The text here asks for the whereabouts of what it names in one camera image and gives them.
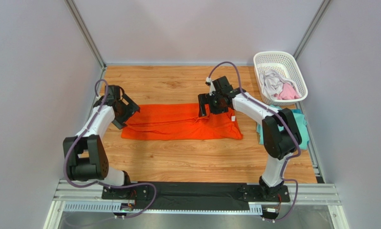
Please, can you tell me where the white t shirt in basket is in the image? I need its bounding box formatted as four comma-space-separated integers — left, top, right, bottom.
259, 70, 294, 101

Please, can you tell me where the pink t shirt in basket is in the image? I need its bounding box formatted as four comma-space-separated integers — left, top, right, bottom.
275, 83, 301, 100

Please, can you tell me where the white plastic laundry basket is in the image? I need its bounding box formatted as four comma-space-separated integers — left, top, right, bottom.
253, 51, 308, 106

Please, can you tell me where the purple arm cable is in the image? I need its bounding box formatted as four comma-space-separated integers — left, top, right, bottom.
62, 79, 157, 219
207, 61, 303, 222

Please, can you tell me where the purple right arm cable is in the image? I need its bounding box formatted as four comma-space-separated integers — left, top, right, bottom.
207, 61, 303, 222

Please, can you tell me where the aluminium corner post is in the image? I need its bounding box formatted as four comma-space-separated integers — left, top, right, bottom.
65, 0, 107, 70
293, 0, 332, 61

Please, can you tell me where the right aluminium corner post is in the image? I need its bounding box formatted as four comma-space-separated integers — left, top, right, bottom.
293, 0, 332, 61

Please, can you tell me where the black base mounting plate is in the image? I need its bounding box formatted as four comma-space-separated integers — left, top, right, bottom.
102, 182, 290, 211

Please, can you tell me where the orange t shirt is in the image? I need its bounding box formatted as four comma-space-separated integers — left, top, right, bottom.
121, 103, 243, 141

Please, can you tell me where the left aluminium corner post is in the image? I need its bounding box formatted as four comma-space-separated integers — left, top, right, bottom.
65, 0, 107, 70

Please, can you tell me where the teal folded t shirt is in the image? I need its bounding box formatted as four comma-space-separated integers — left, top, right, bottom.
257, 109, 310, 150

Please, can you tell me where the aluminium frame rail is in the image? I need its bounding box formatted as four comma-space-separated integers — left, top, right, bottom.
44, 180, 348, 229

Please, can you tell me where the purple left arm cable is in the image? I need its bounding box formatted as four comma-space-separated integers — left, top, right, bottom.
62, 79, 157, 219

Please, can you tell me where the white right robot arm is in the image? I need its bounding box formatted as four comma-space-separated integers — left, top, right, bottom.
198, 76, 301, 200

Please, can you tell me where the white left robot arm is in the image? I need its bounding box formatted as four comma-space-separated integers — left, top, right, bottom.
63, 85, 140, 187

